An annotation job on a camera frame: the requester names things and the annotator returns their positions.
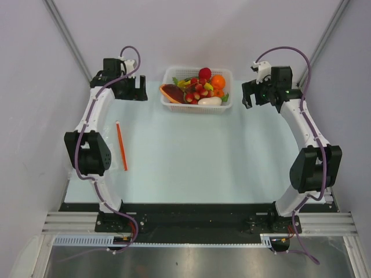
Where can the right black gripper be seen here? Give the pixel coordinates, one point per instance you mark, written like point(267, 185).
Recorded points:
point(251, 88)

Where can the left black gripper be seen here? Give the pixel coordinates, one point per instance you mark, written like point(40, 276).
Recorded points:
point(135, 94)

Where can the clear zip top bag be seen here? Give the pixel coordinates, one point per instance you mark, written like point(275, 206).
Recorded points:
point(113, 141)

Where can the brown steak slice toy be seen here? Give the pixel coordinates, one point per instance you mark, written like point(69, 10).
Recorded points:
point(173, 93)

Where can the red strawberry bunch toy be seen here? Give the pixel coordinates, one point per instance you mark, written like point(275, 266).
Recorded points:
point(193, 96)

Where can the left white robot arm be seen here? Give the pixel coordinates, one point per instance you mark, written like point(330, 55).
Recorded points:
point(89, 153)

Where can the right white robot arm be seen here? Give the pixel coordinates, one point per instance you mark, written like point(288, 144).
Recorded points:
point(316, 166)

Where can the small tangerine toy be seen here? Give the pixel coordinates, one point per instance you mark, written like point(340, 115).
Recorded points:
point(218, 93)

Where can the white plastic basket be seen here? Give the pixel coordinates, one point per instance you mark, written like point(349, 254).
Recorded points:
point(175, 74)

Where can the orange fruit toy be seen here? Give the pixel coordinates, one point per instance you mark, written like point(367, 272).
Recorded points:
point(218, 82)

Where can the white radish toy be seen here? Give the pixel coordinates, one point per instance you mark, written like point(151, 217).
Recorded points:
point(213, 101)

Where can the yellow banana bunch toy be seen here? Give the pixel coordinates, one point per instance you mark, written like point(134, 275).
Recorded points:
point(194, 84)

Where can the red apple toy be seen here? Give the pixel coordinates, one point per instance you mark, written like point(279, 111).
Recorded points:
point(205, 73)

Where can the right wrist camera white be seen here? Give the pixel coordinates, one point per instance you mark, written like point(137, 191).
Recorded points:
point(263, 70)

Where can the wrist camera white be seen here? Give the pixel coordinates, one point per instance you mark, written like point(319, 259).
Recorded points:
point(263, 70)
point(127, 66)

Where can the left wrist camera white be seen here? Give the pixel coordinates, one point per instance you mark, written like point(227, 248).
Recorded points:
point(127, 66)

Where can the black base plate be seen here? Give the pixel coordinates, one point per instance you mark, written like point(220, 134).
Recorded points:
point(204, 223)

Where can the white slotted cable duct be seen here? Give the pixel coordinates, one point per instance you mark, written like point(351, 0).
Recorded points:
point(104, 241)

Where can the aluminium frame rail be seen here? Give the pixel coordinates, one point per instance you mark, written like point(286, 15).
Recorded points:
point(70, 223)

